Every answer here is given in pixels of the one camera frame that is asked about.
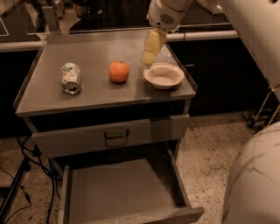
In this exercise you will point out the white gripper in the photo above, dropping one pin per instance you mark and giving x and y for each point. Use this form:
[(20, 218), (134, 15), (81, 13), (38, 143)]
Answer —
[(161, 15)]

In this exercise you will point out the orange fruit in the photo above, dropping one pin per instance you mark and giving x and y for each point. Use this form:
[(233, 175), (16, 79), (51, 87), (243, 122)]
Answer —
[(118, 71)]

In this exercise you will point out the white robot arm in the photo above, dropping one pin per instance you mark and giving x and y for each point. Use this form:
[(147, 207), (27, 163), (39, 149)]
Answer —
[(252, 194)]

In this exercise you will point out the grey metal drawer cabinet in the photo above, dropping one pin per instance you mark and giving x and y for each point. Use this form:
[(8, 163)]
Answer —
[(44, 105)]

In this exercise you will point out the white paper bowl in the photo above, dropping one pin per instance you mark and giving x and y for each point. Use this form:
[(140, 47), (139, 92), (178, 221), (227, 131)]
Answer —
[(163, 75)]

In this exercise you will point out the crushed soda can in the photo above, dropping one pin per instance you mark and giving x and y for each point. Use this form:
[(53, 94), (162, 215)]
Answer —
[(71, 78)]

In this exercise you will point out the black stand leg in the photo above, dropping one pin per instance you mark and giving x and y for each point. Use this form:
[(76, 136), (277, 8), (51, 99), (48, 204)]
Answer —
[(11, 190)]

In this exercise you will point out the white counter rail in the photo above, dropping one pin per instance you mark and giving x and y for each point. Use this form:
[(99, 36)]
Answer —
[(174, 37)]

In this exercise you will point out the metal cart frame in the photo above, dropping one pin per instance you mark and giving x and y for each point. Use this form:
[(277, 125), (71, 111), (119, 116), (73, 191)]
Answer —
[(268, 113)]

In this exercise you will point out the closed top drawer with handle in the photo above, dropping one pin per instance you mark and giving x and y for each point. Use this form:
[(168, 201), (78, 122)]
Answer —
[(66, 142)]

